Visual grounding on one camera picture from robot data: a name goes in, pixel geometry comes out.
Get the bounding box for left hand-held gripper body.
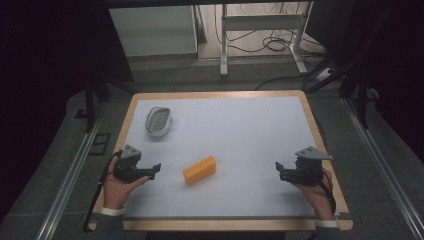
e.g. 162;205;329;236
112;144;155;184

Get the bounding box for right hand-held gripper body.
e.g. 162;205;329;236
282;145;334;185

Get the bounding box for person's right hand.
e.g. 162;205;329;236
293;168;336;222

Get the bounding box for person's left hand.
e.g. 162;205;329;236
102;156;150;211

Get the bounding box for orange soap bar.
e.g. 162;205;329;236
182;155;217;187

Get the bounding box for grey soap dish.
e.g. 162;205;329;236
144;106;173;138

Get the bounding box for white table mat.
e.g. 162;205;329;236
123;96;342;220

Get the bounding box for black metal stand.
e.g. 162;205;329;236
305;49;382;130
83;72;136;134

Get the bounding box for white power strip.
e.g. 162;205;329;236
314;67;335;83

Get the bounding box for dark curtain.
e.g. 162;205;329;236
0;0;134;228
304;0;424;164

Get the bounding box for white cabinet panel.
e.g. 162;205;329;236
108;4;199;58

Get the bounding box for black floor bracket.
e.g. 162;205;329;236
87;132;112;157

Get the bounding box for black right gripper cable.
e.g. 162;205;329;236
318;169;337;216

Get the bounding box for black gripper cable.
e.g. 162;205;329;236
82;149;124;233
318;169;337;216

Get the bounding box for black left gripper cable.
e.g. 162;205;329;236
82;149;124;233

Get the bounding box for metal floor rail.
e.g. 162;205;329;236
34;105;105;240
342;97;424;240

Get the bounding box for black floor cables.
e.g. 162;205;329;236
214;2;327;58

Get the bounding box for white desk frame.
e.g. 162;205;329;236
219;1;315;78

